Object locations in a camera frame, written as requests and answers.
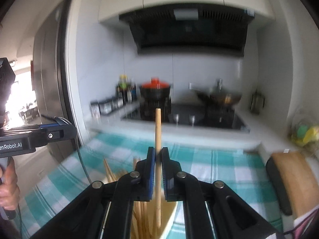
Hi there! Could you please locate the spice rack with jars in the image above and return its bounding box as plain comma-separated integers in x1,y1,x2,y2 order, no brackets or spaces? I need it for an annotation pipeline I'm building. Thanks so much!
98,96,124,116

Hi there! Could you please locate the small white spice jar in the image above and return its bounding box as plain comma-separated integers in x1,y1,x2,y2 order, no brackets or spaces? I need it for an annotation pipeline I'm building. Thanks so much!
90,101,100,119

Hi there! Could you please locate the sauce bottles group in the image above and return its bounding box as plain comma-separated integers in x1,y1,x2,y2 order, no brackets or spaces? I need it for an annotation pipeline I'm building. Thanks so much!
116,74,137,105

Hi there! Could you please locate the person's left hand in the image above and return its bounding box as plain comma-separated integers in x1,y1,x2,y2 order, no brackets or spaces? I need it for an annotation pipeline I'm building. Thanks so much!
0,158,20,210

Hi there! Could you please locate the wooden cutting board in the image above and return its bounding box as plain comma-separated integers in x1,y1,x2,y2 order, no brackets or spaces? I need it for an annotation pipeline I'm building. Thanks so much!
266,152,318,218

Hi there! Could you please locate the glass french press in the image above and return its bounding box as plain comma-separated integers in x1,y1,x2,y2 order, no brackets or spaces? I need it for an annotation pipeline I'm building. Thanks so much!
250,90,266,115

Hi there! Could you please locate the cream utensil holder box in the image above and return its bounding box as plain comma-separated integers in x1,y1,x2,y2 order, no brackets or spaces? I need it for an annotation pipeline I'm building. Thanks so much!
101,178,179,239

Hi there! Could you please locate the teal checkered tablecloth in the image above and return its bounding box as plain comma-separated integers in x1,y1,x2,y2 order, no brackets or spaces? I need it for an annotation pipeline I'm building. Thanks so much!
14,133,283,238

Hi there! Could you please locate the wok with glass lid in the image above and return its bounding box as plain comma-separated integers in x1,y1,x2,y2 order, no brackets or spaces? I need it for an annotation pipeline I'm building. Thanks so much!
189,78,242,107

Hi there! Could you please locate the wooden chopstick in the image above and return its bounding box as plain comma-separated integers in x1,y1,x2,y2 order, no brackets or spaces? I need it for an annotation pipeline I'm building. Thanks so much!
154,108,162,234

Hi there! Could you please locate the stainless steel refrigerator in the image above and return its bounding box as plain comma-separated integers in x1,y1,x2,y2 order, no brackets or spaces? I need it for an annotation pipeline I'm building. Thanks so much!
31,4,75,155

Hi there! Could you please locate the black range hood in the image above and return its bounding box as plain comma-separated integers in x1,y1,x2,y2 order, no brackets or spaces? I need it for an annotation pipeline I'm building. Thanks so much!
119,3,255,57

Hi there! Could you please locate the black pot red lid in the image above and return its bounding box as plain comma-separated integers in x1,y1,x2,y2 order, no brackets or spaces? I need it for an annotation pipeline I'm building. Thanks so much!
139,77,171,103

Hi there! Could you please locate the plastic bag with yellow items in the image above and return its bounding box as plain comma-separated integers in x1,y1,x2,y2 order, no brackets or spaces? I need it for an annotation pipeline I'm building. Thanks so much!
291,107,318,158

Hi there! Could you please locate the black gas stove top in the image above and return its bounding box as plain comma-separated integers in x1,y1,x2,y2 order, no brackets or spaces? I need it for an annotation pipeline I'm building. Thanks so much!
122,102,250,133

